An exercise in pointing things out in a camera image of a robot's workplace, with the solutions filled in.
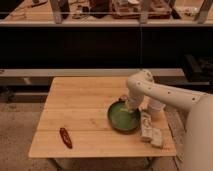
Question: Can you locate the long wooden shelf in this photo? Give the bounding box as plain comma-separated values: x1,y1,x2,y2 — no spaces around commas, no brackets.
0,0,213,27

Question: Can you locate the small brown red object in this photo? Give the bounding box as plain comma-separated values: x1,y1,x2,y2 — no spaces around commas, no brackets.
119,94,128,102

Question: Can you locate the green ceramic bowl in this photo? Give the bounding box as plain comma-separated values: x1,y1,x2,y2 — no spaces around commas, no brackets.
107,101,141,132

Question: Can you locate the clear plastic cup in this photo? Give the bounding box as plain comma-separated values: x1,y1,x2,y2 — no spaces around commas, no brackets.
147,99,165,118

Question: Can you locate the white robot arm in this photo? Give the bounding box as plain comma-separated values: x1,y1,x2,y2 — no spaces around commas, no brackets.
126,70,213,171

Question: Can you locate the wooden table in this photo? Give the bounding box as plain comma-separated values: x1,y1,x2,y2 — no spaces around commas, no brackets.
29,77,176,158

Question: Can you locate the red tray on shelf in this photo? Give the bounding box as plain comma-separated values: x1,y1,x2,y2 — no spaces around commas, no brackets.
110,0,172,19

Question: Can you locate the red chili pepper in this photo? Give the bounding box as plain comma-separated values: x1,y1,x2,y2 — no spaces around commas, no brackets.
60,128,72,148

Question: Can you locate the beige sponge block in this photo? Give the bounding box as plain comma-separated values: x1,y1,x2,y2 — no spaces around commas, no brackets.
151,128,163,148

